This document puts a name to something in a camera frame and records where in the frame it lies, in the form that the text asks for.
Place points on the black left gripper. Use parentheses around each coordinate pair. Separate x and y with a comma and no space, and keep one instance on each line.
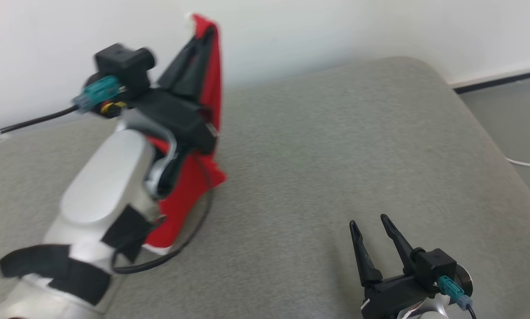
(181,119)

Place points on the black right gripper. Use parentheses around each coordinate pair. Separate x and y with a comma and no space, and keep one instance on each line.
(389,297)

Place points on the red white-trimmed garment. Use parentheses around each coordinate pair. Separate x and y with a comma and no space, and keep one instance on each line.
(189,195)

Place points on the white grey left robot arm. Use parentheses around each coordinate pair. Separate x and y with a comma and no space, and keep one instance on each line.
(101,177)

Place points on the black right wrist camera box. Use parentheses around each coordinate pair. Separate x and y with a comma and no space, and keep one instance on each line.
(433,266)

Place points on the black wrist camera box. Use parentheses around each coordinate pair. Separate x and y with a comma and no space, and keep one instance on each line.
(123,64)
(433,266)

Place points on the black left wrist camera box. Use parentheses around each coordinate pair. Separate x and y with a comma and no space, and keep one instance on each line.
(123,64)

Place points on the black white wall baseboard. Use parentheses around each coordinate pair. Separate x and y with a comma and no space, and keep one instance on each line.
(500,81)

